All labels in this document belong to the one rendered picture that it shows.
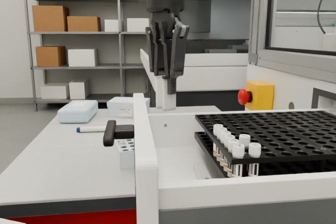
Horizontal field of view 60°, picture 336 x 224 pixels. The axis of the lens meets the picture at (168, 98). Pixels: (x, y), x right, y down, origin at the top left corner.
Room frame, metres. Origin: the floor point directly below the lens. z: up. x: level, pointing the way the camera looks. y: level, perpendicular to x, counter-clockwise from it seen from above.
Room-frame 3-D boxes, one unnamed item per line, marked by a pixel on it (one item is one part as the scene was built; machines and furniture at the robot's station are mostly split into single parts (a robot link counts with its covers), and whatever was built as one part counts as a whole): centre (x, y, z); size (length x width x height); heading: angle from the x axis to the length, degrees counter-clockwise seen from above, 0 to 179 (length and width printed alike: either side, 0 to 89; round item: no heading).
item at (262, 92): (0.72, -0.23, 0.88); 0.07 x 0.05 x 0.07; 7
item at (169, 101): (0.59, 0.00, 0.91); 0.03 x 0.01 x 0.07; 122
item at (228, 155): (0.37, -0.06, 0.90); 0.18 x 0.02 x 0.01; 7
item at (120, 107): (0.97, 0.13, 0.79); 0.13 x 0.09 x 0.05; 81
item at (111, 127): (0.35, 0.06, 0.91); 0.07 x 0.04 x 0.01; 7
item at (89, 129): (0.79, 0.19, 0.77); 0.14 x 0.02 x 0.02; 96
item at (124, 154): (0.61, 0.05, 0.78); 0.12 x 0.08 x 0.04; 109
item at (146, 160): (0.35, 0.03, 0.87); 0.29 x 0.02 x 0.11; 7
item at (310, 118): (0.38, -0.16, 0.87); 0.22 x 0.18 x 0.06; 97
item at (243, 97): (0.72, -0.19, 0.88); 0.04 x 0.03 x 0.04; 7
